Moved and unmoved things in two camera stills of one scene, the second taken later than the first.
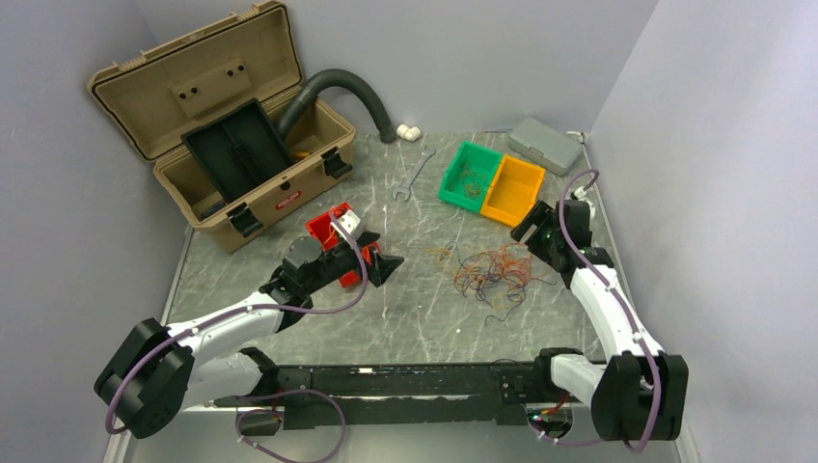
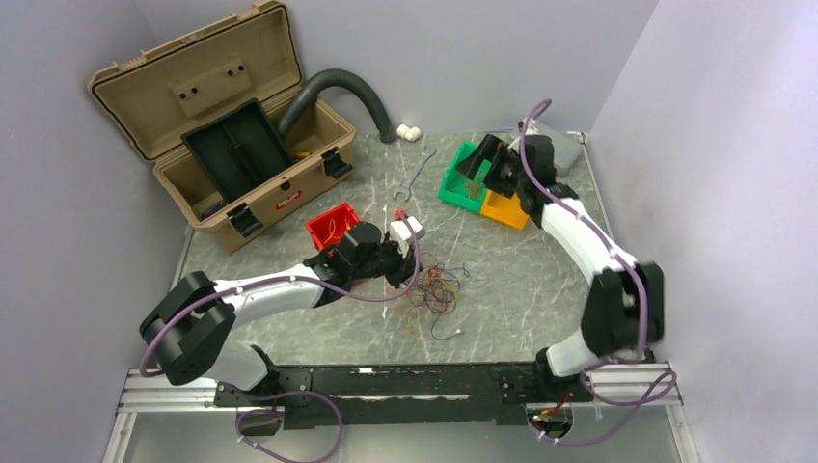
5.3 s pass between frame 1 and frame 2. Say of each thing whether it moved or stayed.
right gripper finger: moved
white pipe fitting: stayed
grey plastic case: stayed
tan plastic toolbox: stayed
